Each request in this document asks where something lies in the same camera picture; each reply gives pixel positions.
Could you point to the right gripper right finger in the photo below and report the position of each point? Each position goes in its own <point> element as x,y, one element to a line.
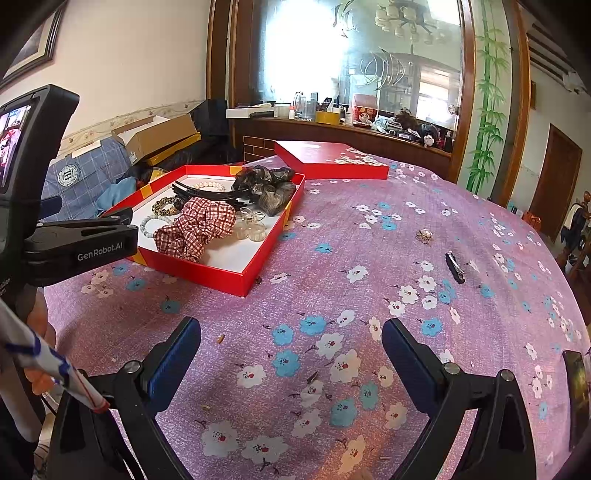
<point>500,445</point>

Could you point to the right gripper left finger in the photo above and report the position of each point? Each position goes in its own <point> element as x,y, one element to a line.
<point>125,441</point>

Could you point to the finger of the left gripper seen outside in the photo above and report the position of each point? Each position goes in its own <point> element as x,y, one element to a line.
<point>87,219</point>

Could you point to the leopard print scrunchie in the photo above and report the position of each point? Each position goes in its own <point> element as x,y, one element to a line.
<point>167,206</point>

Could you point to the black claw hair clip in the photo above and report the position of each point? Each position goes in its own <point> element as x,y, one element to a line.
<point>186,193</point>

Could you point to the red plaid scrunchie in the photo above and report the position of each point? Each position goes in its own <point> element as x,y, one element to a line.
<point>199,222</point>

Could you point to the dark grey mesh scrunchie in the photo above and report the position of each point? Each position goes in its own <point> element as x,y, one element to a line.
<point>269,189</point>

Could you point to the red jewelry box tray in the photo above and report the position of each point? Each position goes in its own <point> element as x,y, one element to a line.
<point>229,265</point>

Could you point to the person left hand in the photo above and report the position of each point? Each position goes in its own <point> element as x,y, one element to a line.
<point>41,366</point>

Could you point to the blue clothes pile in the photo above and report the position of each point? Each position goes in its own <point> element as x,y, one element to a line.
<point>90,183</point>

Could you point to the black smartphone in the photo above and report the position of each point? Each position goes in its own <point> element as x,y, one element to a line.
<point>578,392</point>

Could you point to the cardboard box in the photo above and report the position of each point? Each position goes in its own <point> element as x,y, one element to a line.
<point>154,136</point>

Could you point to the striped ribbon tag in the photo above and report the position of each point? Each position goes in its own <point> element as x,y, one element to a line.
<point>29,350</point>

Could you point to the purple floral bedspread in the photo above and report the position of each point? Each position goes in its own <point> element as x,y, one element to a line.
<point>292,381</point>

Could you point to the small black hair clip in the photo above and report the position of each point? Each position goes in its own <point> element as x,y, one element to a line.
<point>455,268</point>

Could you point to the clear round hair clips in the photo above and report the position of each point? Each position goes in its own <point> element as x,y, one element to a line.
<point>249,225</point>

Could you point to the wooden dresser counter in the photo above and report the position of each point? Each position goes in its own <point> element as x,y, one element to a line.
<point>367,141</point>

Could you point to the gold brooch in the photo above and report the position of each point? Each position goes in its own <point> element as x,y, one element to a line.
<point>425,236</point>

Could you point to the brown wooden door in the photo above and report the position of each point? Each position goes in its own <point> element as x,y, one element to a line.
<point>556,184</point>

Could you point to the red floral box lid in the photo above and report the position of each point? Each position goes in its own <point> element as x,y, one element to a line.
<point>327,160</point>

